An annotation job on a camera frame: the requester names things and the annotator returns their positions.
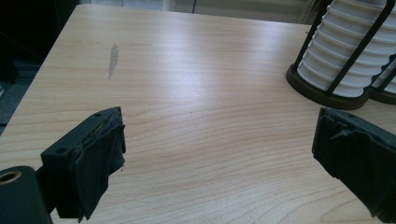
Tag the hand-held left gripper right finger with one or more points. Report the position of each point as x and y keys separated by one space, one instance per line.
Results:
x=358 y=155

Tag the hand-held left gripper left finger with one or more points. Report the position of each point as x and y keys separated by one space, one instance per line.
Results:
x=90 y=161

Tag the black double cup holder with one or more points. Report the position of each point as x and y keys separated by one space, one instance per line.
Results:
x=327 y=99

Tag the tall stack of white cups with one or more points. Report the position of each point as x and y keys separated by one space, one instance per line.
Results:
x=391 y=87

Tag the short stack of white cups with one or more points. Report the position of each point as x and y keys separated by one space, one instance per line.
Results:
x=336 y=46

